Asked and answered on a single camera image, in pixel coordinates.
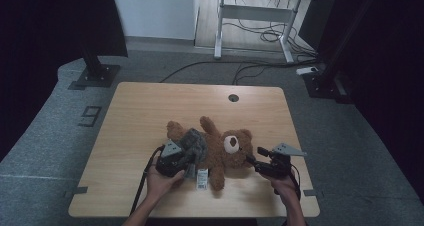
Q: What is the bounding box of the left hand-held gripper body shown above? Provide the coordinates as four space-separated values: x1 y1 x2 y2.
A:
155 138 195 178

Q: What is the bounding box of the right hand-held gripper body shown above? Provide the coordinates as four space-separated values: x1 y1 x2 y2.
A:
262 142 308 179

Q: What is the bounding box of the grey cloth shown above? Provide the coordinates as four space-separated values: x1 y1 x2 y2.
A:
177 128 210 180

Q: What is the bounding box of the brown teddy bear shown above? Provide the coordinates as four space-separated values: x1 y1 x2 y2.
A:
165 115 255 192

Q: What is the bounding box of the person's right hand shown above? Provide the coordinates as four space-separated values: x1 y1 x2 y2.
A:
260 170 302 204

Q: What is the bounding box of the person's left hand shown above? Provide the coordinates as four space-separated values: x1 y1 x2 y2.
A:
145 164 186 204

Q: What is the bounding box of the black metal stand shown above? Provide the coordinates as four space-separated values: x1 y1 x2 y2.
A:
301 0 384 104
73 40 122 89

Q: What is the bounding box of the white power strip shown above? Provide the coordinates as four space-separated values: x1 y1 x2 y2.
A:
295 65 320 76

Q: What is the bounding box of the grey tape strip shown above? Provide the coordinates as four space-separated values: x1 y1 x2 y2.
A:
64 185 89 198

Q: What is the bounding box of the black curtain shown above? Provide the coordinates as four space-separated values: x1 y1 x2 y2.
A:
316 0 424 205
0 0 129 162

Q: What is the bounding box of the right hand-held gripper cable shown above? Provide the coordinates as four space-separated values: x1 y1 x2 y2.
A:
285 165 303 201

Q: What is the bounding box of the hand-held gripper cable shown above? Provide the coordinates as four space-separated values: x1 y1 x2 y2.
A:
129 145 167 216
285 165 303 201

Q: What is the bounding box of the left hand-held gripper cable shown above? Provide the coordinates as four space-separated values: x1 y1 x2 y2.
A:
129 145 167 216

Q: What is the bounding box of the long black floor cable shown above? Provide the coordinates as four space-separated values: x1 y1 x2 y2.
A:
158 59 322 85

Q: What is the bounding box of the tangle of black cables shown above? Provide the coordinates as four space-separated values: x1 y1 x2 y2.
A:
222 17 318 59

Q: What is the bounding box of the white desk frame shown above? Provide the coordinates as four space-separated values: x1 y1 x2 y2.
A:
213 0 338 65

